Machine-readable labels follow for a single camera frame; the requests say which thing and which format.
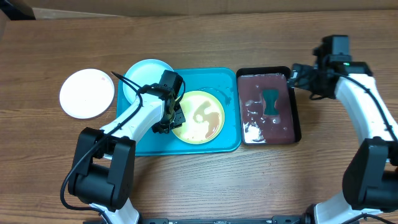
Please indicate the teal plastic tray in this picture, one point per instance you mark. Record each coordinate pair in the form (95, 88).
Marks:
(219, 82)

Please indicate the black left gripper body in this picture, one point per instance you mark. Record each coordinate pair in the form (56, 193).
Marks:
(170, 121)

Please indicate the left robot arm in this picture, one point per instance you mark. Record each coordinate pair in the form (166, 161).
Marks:
(101, 176)

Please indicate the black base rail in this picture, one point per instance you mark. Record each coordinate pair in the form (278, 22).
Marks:
(279, 219)

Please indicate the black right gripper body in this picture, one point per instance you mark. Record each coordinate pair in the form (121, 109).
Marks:
(310, 80)

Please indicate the light blue plate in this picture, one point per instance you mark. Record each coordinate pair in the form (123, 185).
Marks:
(145, 72)

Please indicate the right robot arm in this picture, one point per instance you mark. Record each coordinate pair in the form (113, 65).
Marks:
(368, 189)

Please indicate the cardboard sheet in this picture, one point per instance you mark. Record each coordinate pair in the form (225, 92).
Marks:
(205, 7)

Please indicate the green sponge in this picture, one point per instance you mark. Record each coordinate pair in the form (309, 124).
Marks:
(270, 97)

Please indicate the yellow plate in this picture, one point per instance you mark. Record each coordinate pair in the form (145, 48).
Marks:
(204, 118)

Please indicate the white plate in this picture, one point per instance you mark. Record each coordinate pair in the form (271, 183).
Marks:
(86, 93)

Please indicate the black tray with red liquid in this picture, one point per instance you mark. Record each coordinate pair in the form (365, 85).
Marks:
(256, 127)

